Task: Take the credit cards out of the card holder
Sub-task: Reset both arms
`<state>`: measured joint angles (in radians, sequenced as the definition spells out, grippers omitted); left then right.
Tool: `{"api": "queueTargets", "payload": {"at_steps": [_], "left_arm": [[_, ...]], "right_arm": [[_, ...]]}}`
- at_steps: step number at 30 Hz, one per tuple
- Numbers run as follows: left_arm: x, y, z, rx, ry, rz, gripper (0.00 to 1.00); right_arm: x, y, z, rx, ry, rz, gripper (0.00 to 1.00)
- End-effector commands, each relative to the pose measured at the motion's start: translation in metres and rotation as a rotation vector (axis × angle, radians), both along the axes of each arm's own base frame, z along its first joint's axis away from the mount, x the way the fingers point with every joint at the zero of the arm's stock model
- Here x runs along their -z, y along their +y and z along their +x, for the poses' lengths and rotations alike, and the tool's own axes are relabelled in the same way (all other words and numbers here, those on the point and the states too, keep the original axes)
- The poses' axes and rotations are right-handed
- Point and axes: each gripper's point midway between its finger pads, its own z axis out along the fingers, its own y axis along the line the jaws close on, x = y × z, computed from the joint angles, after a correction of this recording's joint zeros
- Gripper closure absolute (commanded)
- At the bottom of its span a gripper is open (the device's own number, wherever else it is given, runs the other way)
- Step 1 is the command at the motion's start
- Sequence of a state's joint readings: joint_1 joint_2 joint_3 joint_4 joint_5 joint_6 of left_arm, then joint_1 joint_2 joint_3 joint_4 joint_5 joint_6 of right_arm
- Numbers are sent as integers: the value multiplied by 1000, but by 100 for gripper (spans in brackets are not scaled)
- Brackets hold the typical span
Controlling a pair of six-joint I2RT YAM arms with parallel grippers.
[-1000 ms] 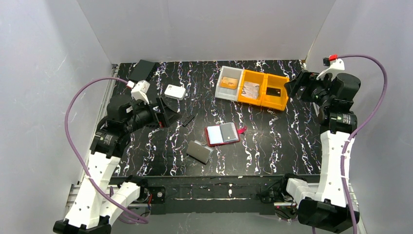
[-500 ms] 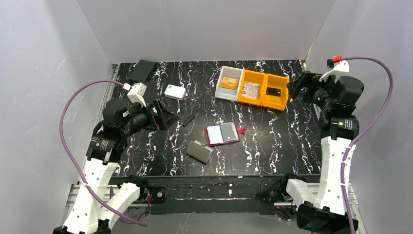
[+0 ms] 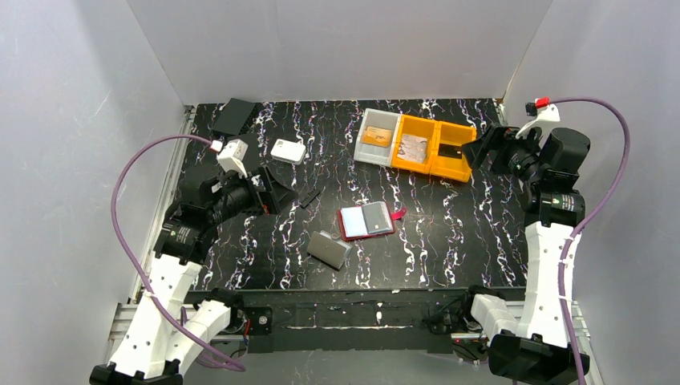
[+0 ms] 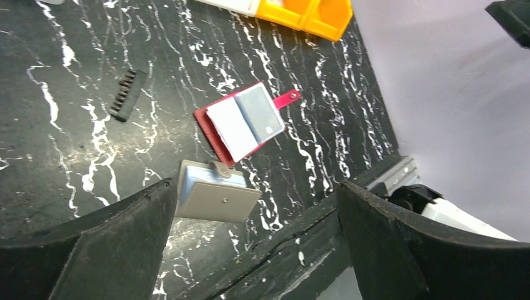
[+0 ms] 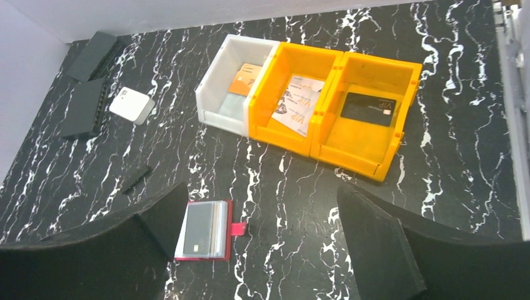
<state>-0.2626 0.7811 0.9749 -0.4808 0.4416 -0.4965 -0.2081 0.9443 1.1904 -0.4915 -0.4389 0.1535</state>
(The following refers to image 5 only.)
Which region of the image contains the small black strip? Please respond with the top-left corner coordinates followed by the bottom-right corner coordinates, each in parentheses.
top-left (119, 164), bottom-right (152, 194)

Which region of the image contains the black box far corner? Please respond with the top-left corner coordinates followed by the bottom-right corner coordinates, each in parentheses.
top-left (66, 31), bottom-right (123, 83)

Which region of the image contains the aluminium frame rail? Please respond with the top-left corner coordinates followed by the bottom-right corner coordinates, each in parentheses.
top-left (492, 1), bottom-right (529, 241)

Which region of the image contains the black card in holder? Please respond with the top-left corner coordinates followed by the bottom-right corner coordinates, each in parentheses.
top-left (182, 201), bottom-right (214, 257)

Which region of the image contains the black box near device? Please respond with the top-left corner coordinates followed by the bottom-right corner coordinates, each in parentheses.
top-left (60, 78), bottom-right (108, 141)

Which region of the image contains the red leather card holder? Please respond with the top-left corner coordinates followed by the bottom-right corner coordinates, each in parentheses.
top-left (174, 199), bottom-right (247, 261)

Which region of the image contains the white plastic bin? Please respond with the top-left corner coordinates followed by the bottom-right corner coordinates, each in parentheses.
top-left (195, 34), bottom-right (280, 137)

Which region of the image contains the white square device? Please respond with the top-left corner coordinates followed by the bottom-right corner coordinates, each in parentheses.
top-left (109, 87), bottom-right (155, 125)

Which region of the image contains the black VIP credit card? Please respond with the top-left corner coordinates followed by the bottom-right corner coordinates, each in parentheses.
top-left (341, 92), bottom-right (397, 127)

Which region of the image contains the yellow right plastic bin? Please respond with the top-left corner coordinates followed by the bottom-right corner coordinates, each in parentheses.
top-left (310, 52), bottom-right (423, 182)

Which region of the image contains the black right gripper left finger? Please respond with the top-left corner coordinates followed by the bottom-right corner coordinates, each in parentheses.
top-left (1, 182), bottom-right (189, 299)

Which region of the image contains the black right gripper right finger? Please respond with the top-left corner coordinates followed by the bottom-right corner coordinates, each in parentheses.
top-left (336, 184), bottom-right (529, 299)

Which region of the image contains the yellow plastic bin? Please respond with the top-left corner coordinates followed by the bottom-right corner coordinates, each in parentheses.
top-left (248, 42), bottom-right (343, 156)
top-left (310, 52), bottom-right (423, 182)

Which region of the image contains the yellow middle plastic bin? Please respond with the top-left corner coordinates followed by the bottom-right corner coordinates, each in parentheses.
top-left (248, 42), bottom-right (343, 156)

